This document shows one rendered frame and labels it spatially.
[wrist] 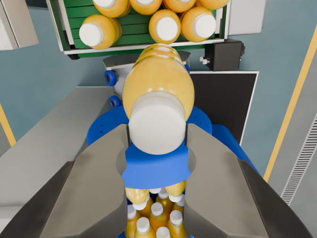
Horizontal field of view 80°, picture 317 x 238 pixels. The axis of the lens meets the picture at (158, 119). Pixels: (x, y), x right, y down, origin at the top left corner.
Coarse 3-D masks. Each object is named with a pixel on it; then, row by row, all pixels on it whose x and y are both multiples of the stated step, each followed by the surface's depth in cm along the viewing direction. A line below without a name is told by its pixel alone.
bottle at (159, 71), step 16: (160, 48) 23; (144, 64) 16; (160, 64) 16; (176, 64) 17; (128, 80) 16; (144, 80) 15; (160, 80) 14; (176, 80) 15; (128, 96) 15; (144, 96) 14; (176, 96) 15; (192, 96) 16; (128, 112) 16
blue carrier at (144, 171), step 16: (112, 112) 50; (192, 112) 47; (96, 128) 43; (112, 128) 43; (208, 128) 40; (128, 160) 33; (144, 160) 33; (160, 160) 33; (176, 160) 33; (128, 176) 34; (144, 176) 34; (160, 176) 34; (176, 176) 35
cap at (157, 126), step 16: (160, 96) 13; (144, 112) 12; (160, 112) 12; (176, 112) 12; (144, 128) 12; (160, 128) 12; (176, 128) 12; (144, 144) 13; (160, 144) 13; (176, 144) 13
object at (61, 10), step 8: (56, 0) 49; (64, 8) 50; (64, 16) 51; (216, 16) 52; (64, 24) 52; (216, 24) 53; (64, 32) 53; (216, 32) 54; (72, 40) 54; (184, 40) 56; (72, 48) 56; (72, 56) 57
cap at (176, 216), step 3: (174, 210) 61; (177, 210) 61; (171, 213) 60; (174, 213) 60; (177, 213) 60; (180, 213) 60; (171, 216) 60; (174, 216) 60; (177, 216) 60; (180, 216) 59; (171, 219) 59; (174, 219) 59; (177, 219) 59; (180, 219) 59; (174, 222) 59; (177, 222) 59; (180, 222) 59
